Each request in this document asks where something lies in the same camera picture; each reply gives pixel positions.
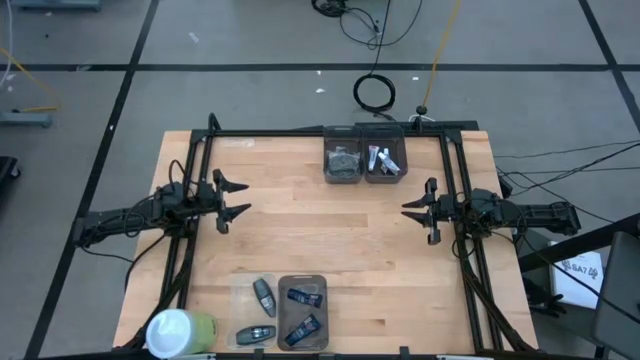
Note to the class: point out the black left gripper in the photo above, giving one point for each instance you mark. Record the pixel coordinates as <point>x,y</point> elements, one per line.
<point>223,227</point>

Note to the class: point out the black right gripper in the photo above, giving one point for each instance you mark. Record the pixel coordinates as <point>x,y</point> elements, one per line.
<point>433,235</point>

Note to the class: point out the white toothpaste tube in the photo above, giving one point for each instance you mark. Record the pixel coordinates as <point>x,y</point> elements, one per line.
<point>373,157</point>
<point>390,163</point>

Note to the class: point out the bagged black mesh pouf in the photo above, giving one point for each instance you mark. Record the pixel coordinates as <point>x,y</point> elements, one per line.
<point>343,164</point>

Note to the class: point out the clear plastic bag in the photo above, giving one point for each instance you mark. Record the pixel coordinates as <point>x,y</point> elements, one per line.
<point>342,148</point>

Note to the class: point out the grey key fob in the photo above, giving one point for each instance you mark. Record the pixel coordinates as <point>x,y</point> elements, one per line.
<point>256,335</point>
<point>265,298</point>

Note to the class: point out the clear tape patch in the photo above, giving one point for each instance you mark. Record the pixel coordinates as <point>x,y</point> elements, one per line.
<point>237,143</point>

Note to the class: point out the gray plastic storage bin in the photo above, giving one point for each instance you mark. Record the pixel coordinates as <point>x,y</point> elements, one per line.
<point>400,140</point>
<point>330,137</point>

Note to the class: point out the clear plastic bin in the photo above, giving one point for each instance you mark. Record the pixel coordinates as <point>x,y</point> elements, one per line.
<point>240,300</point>

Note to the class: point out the black round stand foot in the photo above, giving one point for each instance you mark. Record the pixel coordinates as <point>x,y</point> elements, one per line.
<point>423,109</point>

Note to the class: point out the smoky translucent plastic bin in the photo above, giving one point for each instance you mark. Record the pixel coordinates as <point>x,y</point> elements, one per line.
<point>287,320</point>

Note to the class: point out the green white cup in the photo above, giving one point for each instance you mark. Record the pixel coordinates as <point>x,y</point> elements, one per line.
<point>177,332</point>

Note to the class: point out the white SA7 cardboard box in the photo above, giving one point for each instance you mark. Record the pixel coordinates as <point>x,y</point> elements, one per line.
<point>580,275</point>

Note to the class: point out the gray flat stand base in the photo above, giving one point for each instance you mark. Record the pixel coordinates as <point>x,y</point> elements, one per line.
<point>25,120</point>

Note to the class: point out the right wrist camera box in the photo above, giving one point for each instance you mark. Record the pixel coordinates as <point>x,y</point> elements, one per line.
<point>448,208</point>

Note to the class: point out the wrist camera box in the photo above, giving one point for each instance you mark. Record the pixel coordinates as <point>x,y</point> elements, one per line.
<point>448,208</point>
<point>206,198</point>

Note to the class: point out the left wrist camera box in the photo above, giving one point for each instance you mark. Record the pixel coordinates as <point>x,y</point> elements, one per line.
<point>206,198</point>

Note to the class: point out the black metal table frame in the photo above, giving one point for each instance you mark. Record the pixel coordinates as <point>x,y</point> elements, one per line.
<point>250,133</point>

